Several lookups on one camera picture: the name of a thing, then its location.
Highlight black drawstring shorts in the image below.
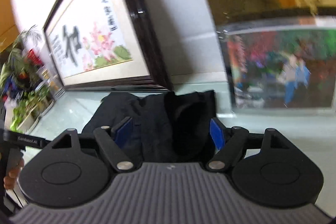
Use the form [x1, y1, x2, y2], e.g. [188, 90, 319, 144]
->
[82, 90, 217, 164]

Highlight large framed couple photo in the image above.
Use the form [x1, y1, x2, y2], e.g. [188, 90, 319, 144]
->
[217, 16, 335, 112]

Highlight tall palm plant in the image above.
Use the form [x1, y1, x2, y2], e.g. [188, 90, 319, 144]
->
[1, 25, 45, 99]

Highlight person's left hand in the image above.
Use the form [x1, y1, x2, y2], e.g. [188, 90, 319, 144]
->
[3, 159, 25, 190]

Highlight framed lotus cross-stitch picture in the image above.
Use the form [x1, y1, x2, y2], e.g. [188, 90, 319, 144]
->
[43, 0, 173, 90]

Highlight small potted green plant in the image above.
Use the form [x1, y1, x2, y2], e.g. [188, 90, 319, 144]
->
[10, 86, 53, 133]

